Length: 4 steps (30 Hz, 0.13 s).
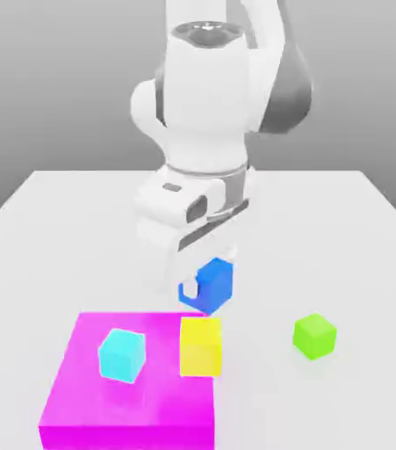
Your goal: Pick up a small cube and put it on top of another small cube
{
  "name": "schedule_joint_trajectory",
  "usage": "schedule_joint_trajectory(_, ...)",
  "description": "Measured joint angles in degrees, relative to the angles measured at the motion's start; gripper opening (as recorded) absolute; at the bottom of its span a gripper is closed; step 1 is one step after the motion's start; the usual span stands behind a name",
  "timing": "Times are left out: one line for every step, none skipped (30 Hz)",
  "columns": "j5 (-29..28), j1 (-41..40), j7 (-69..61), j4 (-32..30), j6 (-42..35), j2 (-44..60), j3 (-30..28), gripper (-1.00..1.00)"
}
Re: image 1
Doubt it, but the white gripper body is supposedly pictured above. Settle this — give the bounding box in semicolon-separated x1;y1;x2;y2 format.
136;200;251;294

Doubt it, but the small blue cube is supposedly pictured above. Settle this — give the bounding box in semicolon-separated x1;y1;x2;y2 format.
177;257;234;316

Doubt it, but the small yellow cube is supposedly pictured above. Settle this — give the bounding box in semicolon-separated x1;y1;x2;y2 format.
179;316;222;378

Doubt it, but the small cyan cube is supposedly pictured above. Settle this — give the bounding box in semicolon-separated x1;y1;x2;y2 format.
97;328;147;384

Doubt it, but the small green cube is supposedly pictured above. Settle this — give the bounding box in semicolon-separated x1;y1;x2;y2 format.
292;312;338;361

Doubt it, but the large magenta box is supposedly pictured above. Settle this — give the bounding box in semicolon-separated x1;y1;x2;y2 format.
38;311;216;450

